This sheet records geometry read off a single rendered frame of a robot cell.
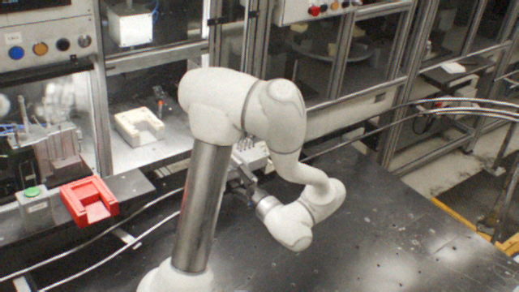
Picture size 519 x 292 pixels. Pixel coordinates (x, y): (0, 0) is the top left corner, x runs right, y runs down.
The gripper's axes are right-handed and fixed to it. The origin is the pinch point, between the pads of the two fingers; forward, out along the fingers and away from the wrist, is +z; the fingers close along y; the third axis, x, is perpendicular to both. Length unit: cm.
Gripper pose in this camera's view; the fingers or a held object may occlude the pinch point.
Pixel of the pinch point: (230, 171)
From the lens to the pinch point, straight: 185.6
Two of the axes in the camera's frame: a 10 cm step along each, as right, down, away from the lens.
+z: -6.1, -5.3, 5.8
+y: 1.2, -8.0, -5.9
